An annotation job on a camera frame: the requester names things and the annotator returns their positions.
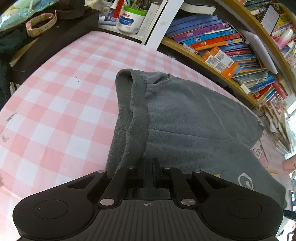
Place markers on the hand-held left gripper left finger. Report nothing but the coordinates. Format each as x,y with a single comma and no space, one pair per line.
140,176

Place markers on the pink checked printed tablecloth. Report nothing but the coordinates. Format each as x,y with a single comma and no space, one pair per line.
57,104

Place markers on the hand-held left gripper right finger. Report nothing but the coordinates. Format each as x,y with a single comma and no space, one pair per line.
158,176

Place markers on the white carton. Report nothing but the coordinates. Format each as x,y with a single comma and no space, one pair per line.
149,19

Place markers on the row of colourful books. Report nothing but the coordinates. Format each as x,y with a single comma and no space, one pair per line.
208,30

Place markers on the small white red box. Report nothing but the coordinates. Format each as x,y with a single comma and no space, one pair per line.
190,49

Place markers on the beige wrist watch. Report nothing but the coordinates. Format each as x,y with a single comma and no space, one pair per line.
41,23

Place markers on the orange white cardboard box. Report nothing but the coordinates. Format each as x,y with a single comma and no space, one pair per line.
225,61
206,55

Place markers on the white shelf unit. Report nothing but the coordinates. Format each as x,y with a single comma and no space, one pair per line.
161,25

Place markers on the person's right forearm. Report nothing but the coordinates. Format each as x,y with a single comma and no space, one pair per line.
290,168

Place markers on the bunch of pens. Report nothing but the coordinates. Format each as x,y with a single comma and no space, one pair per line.
136,4

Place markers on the red tassel ornament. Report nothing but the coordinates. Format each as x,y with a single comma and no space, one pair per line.
118,9

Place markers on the wooden bookshelf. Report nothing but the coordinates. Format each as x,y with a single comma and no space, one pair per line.
185,49

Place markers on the white jar with green rim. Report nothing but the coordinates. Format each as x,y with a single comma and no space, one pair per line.
129,22

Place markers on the grey sweatshirt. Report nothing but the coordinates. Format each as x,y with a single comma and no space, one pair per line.
196,127

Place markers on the stack of papers and magazines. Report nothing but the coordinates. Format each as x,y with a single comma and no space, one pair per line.
277,129

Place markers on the black box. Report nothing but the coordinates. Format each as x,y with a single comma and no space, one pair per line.
69,30

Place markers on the dark green cloth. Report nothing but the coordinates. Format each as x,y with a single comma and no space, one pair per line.
9,58

